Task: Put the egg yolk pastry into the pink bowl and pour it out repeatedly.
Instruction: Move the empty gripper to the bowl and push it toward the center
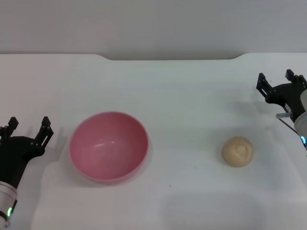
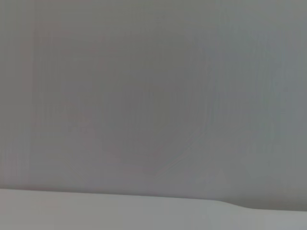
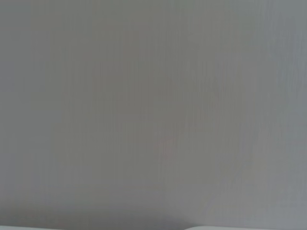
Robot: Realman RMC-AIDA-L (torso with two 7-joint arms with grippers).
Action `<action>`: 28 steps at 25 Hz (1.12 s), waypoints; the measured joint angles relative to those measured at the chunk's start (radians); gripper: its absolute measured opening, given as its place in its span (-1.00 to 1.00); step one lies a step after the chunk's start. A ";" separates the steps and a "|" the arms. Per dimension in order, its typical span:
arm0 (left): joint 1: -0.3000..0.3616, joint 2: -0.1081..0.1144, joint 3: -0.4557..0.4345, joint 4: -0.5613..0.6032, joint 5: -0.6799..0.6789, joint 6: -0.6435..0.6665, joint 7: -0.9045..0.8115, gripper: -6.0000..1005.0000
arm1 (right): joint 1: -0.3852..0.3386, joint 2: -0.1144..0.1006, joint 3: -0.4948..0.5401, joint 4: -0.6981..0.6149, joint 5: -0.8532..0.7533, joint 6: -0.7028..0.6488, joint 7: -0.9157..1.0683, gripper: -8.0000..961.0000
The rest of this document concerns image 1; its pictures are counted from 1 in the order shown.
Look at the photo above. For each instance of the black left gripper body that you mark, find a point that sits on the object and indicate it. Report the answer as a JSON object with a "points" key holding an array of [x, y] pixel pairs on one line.
{"points": [[14, 155]]}

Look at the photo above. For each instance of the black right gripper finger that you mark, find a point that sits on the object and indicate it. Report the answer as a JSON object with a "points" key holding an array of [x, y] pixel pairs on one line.
{"points": [[296, 79], [263, 85]]}

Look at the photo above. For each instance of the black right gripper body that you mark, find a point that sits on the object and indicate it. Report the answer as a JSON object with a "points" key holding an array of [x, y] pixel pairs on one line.
{"points": [[287, 95]]}

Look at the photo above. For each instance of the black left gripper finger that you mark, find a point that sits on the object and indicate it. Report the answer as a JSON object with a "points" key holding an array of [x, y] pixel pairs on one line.
{"points": [[10, 127], [44, 134]]}

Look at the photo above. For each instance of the pink bowl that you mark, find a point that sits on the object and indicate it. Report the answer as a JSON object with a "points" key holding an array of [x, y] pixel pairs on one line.
{"points": [[108, 148]]}

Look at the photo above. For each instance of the round egg yolk pastry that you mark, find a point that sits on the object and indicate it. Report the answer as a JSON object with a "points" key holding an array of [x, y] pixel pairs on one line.
{"points": [[237, 151]]}

